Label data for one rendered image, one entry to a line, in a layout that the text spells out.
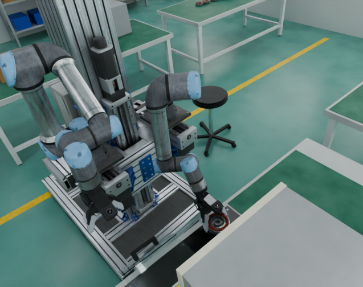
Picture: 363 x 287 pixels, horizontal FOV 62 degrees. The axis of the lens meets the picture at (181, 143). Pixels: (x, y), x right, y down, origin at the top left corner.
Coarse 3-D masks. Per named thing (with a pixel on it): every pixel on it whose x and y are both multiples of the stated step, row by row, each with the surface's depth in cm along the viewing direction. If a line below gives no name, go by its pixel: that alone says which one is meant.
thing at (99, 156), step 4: (100, 144) 151; (96, 148) 149; (100, 148) 151; (104, 148) 155; (92, 152) 149; (96, 152) 150; (100, 152) 151; (104, 152) 156; (108, 152) 158; (92, 156) 150; (96, 156) 150; (100, 156) 152; (104, 156) 153; (108, 156) 157; (96, 160) 151; (100, 160) 152; (104, 160) 154; (96, 164) 152; (100, 164) 153
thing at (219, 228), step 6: (210, 216) 145; (216, 216) 145; (222, 216) 144; (210, 222) 143; (216, 222) 144; (222, 222) 144; (228, 222) 142; (210, 228) 140; (216, 228) 140; (222, 228) 140; (216, 234) 140
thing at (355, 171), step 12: (300, 144) 192; (312, 144) 191; (312, 156) 183; (324, 156) 182; (336, 156) 181; (336, 168) 174; (348, 168) 173; (360, 168) 172; (252, 180) 173; (360, 180) 166; (240, 192) 167; (228, 204) 162; (192, 228) 153
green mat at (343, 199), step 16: (288, 160) 182; (304, 160) 181; (272, 176) 174; (288, 176) 173; (304, 176) 172; (320, 176) 171; (336, 176) 169; (256, 192) 166; (304, 192) 163; (320, 192) 162; (336, 192) 161; (352, 192) 160; (240, 208) 159; (336, 208) 153; (352, 208) 152; (352, 224) 146
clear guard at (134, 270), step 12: (168, 240) 113; (180, 240) 113; (144, 252) 115; (156, 252) 110; (168, 252) 109; (180, 252) 109; (192, 252) 108; (132, 264) 110; (144, 264) 107; (156, 264) 106; (168, 264) 106; (180, 264) 105; (132, 276) 104; (144, 276) 103; (156, 276) 103; (168, 276) 103
